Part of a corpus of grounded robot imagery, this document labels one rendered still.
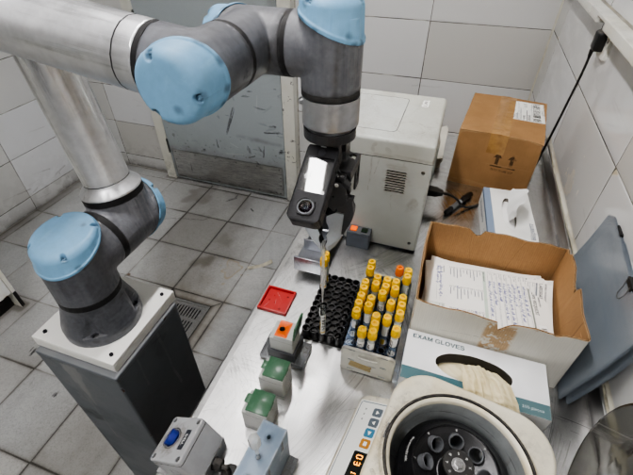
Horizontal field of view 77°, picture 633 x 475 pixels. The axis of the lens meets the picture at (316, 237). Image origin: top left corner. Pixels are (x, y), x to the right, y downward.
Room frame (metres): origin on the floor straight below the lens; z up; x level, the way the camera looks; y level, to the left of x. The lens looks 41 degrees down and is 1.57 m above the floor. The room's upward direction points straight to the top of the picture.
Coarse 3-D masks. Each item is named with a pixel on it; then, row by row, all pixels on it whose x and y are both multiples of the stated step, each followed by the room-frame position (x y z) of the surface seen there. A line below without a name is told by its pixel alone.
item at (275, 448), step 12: (264, 420) 0.27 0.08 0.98; (264, 432) 0.26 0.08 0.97; (276, 432) 0.26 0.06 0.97; (264, 444) 0.24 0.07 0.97; (276, 444) 0.24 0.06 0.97; (288, 444) 0.26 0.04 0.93; (252, 456) 0.22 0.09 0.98; (264, 456) 0.22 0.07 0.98; (276, 456) 0.23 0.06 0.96; (288, 456) 0.26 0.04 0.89; (240, 468) 0.21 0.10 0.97; (252, 468) 0.21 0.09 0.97; (264, 468) 0.21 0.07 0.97; (276, 468) 0.22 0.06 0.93; (288, 468) 0.24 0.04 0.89
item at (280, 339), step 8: (280, 328) 0.46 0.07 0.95; (288, 328) 0.46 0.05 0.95; (272, 336) 0.44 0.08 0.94; (280, 336) 0.44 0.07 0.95; (288, 336) 0.44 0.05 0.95; (296, 336) 0.45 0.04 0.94; (272, 344) 0.44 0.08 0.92; (280, 344) 0.44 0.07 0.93; (288, 344) 0.43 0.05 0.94; (296, 344) 0.45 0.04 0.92; (288, 352) 0.43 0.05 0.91
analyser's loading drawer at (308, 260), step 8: (304, 240) 0.72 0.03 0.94; (312, 240) 0.71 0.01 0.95; (304, 248) 0.72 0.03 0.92; (312, 248) 0.72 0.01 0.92; (296, 256) 0.67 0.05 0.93; (304, 256) 0.69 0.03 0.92; (312, 256) 0.69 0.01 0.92; (320, 256) 0.69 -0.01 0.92; (296, 264) 0.67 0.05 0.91; (304, 264) 0.66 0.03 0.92; (312, 264) 0.66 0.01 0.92; (312, 272) 0.66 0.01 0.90
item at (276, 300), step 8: (272, 288) 0.62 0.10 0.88; (280, 288) 0.62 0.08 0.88; (264, 296) 0.60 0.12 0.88; (272, 296) 0.60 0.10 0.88; (280, 296) 0.60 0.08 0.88; (288, 296) 0.60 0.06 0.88; (264, 304) 0.58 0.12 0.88; (272, 304) 0.58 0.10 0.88; (280, 304) 0.58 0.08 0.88; (288, 304) 0.57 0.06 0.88; (272, 312) 0.56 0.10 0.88; (280, 312) 0.55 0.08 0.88
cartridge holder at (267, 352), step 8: (304, 344) 0.46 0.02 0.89; (264, 352) 0.45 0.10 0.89; (272, 352) 0.44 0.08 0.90; (280, 352) 0.43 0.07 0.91; (296, 352) 0.43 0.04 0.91; (304, 352) 0.45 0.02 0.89; (288, 360) 0.43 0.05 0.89; (296, 360) 0.43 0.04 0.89; (304, 360) 0.43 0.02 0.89; (296, 368) 0.42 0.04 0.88
